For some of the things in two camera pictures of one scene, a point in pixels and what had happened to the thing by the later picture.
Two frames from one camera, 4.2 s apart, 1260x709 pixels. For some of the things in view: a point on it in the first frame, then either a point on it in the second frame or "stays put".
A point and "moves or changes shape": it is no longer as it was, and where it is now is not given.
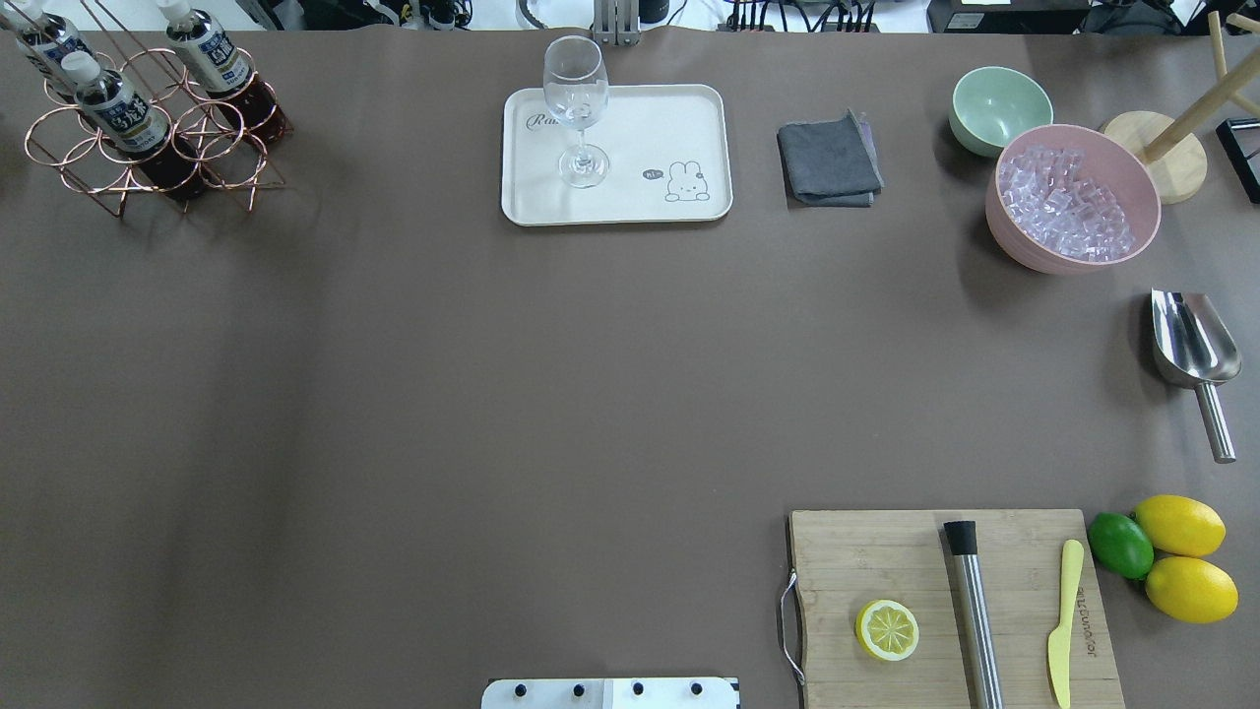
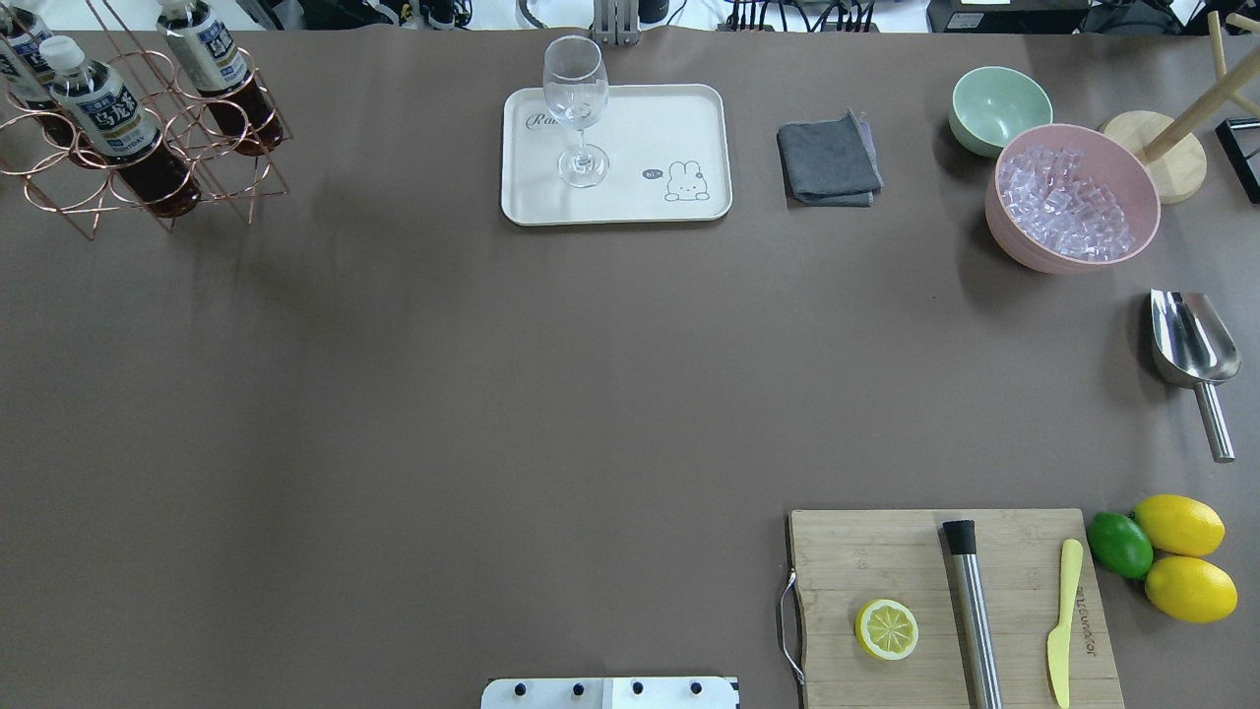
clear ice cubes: x=1045 y=193 stays put
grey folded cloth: x=830 y=163 stays put
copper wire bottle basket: x=118 y=112 moves or changes shape
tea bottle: x=52 y=38 to x=24 y=29
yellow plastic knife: x=1059 y=640 stays put
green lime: x=1121 y=545 stays put
